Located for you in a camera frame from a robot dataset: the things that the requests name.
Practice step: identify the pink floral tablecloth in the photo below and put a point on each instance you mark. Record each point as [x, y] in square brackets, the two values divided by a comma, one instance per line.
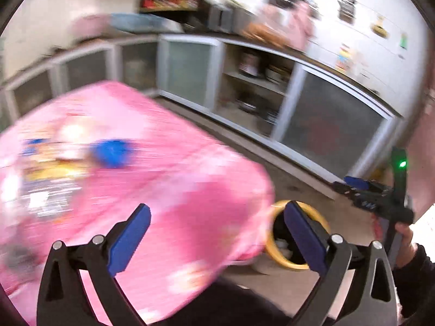
[210, 206]

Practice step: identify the black microwave oven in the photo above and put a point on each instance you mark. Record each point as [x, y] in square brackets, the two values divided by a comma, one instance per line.
[221, 18]

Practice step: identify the blue plastic basin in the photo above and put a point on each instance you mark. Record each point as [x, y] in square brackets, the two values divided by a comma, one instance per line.
[137, 23]

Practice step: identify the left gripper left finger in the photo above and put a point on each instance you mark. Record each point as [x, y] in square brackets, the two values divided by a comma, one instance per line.
[62, 299]

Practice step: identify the yellow rimmed black trash bin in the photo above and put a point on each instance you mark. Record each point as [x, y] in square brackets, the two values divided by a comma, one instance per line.
[275, 254]

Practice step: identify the blue wrapper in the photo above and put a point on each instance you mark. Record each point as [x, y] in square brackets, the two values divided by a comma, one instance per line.
[113, 153]

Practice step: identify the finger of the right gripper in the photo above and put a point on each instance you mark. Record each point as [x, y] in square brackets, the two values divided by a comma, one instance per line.
[356, 183]

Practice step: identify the bag of orange snacks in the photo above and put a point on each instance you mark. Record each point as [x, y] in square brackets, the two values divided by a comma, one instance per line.
[265, 34]

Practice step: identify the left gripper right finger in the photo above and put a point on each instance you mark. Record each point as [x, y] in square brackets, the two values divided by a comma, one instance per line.
[371, 297]

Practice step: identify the pink thermos flask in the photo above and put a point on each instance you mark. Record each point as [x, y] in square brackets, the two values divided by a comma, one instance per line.
[275, 18]
[300, 25]

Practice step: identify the white kitchen cabinet run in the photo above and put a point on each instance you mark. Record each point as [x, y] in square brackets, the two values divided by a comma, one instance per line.
[315, 116]

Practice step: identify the silver foil snack bag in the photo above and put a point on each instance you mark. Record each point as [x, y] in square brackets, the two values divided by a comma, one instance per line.
[52, 176]

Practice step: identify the person right hand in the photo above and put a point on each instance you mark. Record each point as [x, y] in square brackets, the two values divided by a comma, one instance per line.
[408, 248]

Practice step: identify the dark wooden spice shelf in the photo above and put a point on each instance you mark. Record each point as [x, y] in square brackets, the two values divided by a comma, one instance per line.
[176, 10]

